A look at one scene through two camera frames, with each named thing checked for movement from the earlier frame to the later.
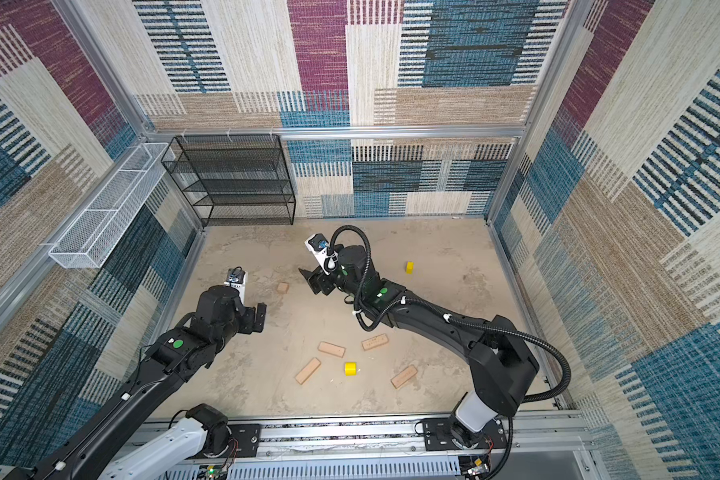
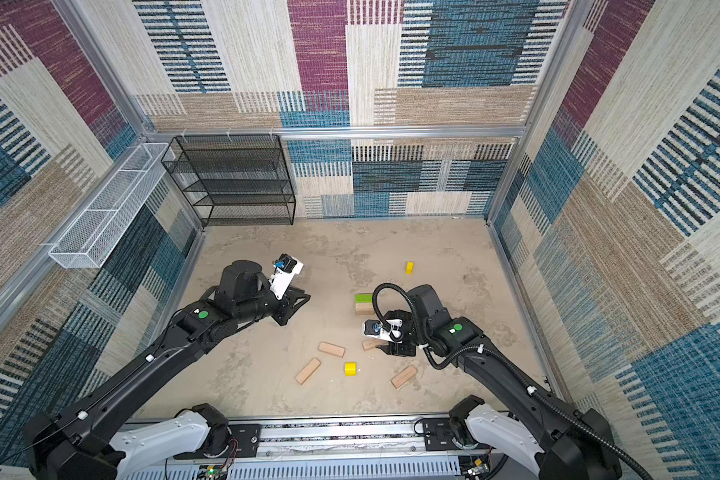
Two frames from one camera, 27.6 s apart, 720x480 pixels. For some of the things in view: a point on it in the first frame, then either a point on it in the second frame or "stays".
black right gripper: x=318 y=280 → x=401 y=349
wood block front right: x=403 y=376 stays
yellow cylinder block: x=350 y=369 stays
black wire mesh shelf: x=233 y=179 stays
